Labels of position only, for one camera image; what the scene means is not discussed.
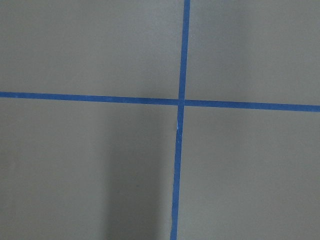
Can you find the brown paper table cover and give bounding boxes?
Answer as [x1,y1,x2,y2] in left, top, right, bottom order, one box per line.
[0,0,320,240]

